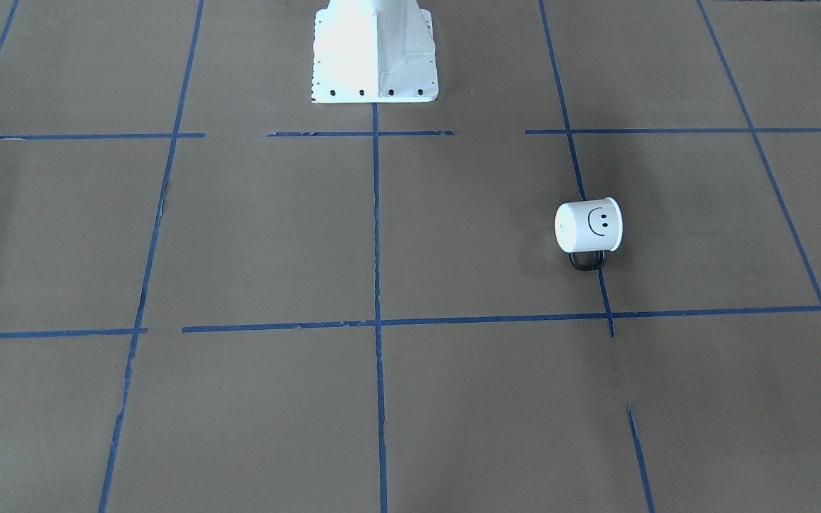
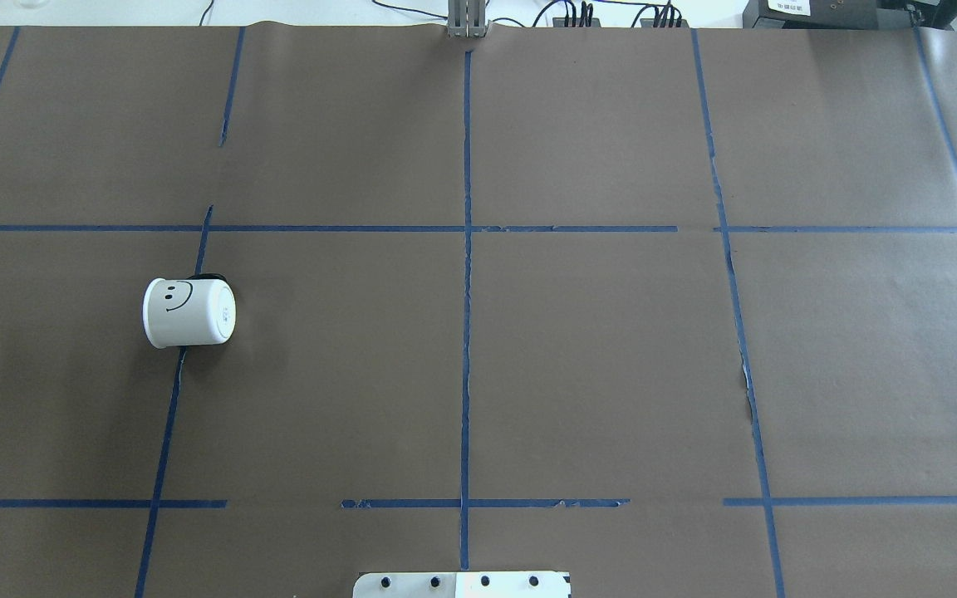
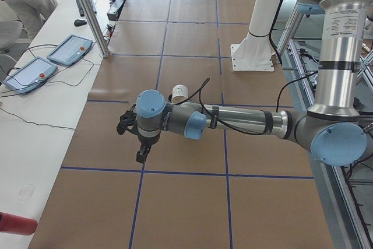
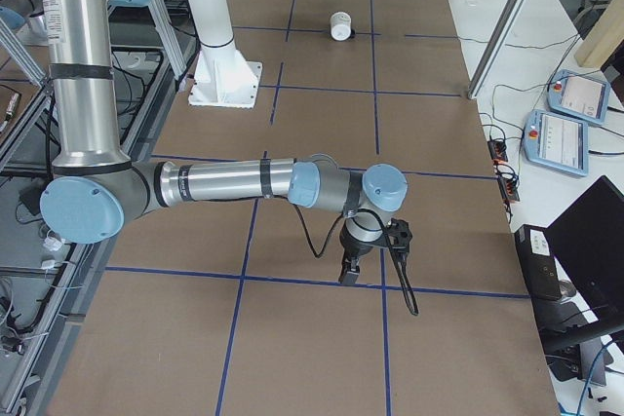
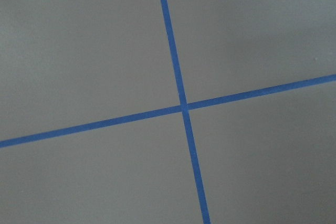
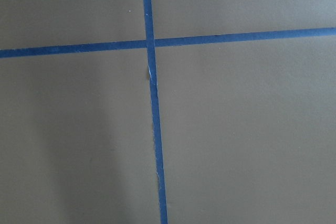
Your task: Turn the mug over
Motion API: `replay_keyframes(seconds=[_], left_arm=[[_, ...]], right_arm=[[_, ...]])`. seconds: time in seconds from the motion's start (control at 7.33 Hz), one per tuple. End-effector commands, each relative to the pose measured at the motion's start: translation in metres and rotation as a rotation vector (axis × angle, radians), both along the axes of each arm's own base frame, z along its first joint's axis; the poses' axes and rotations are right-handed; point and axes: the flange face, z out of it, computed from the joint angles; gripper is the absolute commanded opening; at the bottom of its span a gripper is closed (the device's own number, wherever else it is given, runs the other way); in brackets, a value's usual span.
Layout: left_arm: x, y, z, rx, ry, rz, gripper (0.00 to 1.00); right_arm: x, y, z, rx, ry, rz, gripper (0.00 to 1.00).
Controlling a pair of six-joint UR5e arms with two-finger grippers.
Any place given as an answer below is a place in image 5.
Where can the blue tape grid lines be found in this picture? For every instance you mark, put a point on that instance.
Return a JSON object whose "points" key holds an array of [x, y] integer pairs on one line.
{"points": [[183, 107]]}

